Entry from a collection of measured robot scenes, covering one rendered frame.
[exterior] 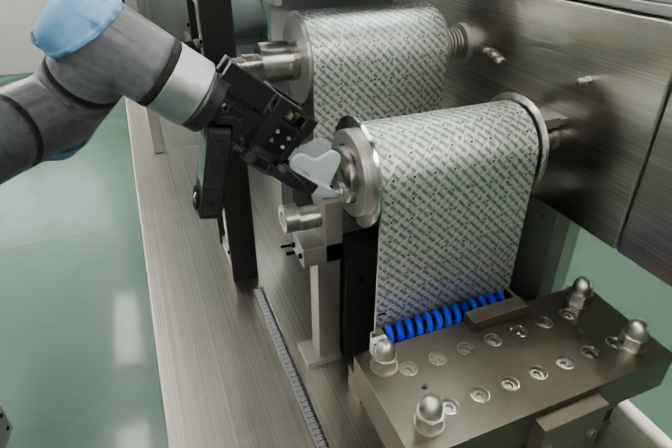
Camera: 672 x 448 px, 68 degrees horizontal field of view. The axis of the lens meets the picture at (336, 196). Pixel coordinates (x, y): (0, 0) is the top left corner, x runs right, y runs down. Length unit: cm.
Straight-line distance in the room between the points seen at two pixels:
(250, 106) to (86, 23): 17
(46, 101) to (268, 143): 22
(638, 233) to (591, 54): 24
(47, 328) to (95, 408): 54
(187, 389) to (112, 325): 157
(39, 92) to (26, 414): 177
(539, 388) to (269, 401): 39
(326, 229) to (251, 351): 29
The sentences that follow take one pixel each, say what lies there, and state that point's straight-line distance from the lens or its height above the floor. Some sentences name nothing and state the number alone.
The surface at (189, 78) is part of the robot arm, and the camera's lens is 51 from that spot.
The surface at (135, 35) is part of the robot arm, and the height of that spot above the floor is 145.
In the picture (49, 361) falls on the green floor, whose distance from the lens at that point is 237.
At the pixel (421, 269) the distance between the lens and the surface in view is 71.
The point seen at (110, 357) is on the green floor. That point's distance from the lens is 228.
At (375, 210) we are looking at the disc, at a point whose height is 123.
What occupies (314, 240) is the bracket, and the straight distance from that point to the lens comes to 72.
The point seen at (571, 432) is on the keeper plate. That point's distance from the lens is 73.
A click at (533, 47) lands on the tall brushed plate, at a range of 84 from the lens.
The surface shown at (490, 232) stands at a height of 115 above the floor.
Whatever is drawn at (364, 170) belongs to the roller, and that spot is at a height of 128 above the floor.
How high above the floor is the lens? 155
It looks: 30 degrees down
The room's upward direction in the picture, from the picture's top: straight up
